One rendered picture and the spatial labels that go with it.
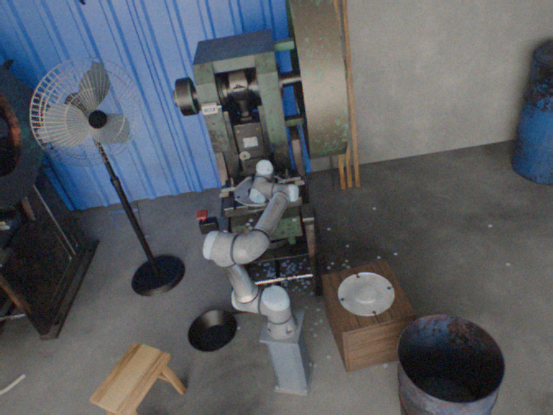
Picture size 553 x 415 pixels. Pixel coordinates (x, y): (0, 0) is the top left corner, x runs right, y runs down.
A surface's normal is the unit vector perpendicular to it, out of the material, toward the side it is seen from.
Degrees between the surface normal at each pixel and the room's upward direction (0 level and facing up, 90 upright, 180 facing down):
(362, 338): 90
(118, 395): 0
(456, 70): 90
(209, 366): 0
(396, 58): 90
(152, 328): 0
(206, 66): 45
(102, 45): 90
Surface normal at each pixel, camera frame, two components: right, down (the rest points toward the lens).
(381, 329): 0.18, 0.59
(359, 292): -0.15, -0.77
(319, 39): -0.05, -0.04
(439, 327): -0.09, 0.60
